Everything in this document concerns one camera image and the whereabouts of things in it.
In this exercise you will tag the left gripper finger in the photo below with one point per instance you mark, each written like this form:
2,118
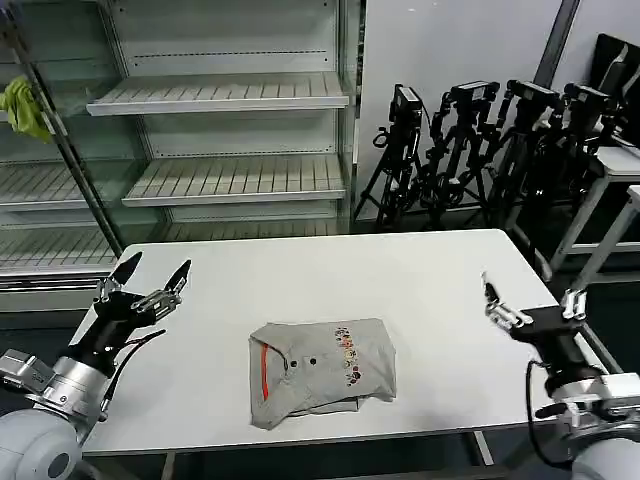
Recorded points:
125,270
172,287

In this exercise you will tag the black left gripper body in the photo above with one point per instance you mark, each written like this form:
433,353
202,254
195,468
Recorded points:
112,325

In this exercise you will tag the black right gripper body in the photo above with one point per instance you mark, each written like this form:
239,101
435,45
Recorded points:
560,335

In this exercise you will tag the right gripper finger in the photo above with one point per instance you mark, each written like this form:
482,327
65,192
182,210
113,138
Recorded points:
574,302
505,312

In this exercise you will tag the grey printed t-shirt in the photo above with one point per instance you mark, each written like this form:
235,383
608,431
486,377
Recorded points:
325,370

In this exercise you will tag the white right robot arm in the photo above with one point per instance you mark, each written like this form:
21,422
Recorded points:
600,420

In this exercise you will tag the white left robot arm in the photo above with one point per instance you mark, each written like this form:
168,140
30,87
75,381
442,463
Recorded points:
35,415

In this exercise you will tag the white side table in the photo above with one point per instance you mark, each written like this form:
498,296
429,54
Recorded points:
632,200
617,159

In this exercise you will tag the grey table leg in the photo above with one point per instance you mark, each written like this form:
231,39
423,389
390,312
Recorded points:
167,467
483,447

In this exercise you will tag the grey slanted metal pole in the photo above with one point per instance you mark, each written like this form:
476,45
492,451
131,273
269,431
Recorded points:
65,145

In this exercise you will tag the empty white shelf unit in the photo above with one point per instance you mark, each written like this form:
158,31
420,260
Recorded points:
225,150

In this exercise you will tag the yellow-green cloth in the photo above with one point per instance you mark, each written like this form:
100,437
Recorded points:
22,110

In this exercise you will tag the black monitor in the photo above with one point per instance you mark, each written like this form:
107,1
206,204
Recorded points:
615,75

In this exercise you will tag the grey slanted wall beam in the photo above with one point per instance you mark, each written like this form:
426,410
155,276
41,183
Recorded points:
555,45

